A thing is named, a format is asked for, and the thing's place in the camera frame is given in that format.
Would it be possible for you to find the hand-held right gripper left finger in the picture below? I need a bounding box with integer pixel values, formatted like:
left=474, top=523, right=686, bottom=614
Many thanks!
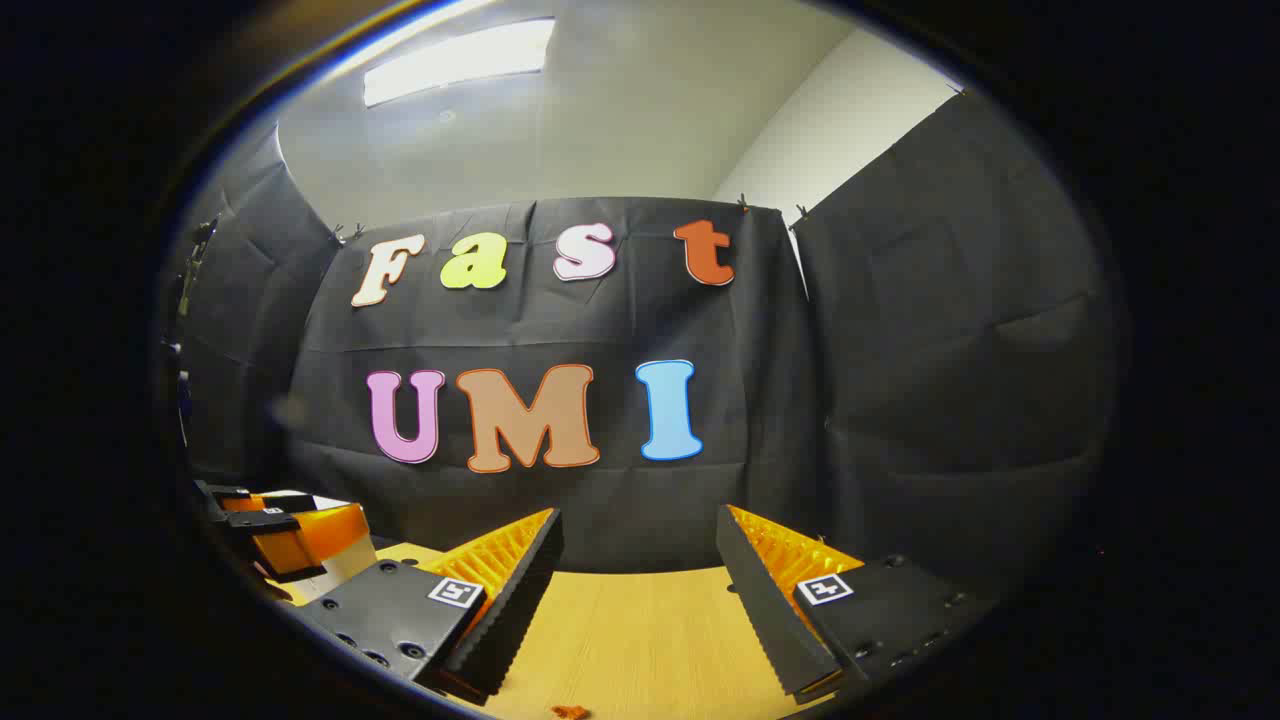
left=298, top=506, right=566, bottom=707

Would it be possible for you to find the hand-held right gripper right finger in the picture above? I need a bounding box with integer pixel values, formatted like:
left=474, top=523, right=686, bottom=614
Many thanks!
left=714, top=503, right=1001, bottom=701

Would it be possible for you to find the white desktop garbage bin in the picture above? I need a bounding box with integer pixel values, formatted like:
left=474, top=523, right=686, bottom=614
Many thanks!
left=300, top=493, right=379, bottom=604

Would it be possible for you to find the wooden desktop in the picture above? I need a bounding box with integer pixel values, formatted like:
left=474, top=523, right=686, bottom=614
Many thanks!
left=270, top=540, right=841, bottom=720

